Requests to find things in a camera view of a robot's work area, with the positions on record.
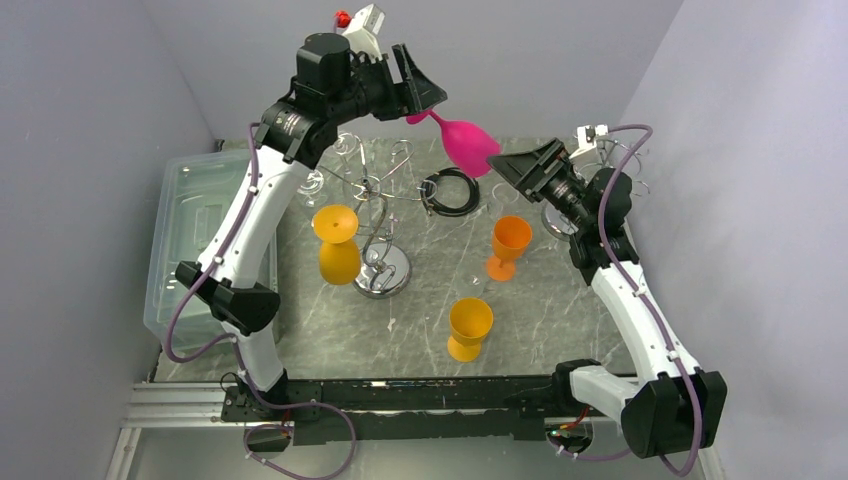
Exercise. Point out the aluminium frame rails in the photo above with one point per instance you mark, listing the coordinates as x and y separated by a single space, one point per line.
545 315

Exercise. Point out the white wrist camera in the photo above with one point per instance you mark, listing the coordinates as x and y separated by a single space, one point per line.
361 29
588 139

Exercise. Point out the clear tumbler glass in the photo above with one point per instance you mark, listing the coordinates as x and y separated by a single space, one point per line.
502 201

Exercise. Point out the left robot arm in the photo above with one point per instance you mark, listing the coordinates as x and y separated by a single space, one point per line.
333 85

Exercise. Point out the yellow-orange wine glass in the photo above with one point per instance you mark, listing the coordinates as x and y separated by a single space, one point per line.
471 319

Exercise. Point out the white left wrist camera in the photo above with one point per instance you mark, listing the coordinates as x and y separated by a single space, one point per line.
361 29

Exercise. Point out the chrome wine glass rack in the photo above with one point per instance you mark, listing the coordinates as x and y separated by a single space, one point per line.
385 268

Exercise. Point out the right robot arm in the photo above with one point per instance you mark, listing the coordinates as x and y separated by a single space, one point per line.
675 405

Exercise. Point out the orange wine glass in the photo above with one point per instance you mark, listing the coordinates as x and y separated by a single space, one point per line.
510 238

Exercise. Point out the pink wine glass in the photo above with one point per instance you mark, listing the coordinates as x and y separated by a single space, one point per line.
466 144

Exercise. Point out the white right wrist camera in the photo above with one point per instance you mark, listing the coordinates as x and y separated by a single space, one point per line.
588 139

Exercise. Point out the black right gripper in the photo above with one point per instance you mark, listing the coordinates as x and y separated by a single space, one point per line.
531 171

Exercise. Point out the clear plastic storage box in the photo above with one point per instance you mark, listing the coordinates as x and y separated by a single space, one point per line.
196 194

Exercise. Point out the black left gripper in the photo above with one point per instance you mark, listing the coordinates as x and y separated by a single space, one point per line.
415 93

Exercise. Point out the yellow wine glass left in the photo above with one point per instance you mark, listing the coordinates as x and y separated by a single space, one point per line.
339 258

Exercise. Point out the clear wine glass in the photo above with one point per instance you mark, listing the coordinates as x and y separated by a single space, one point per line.
311 191
471 279

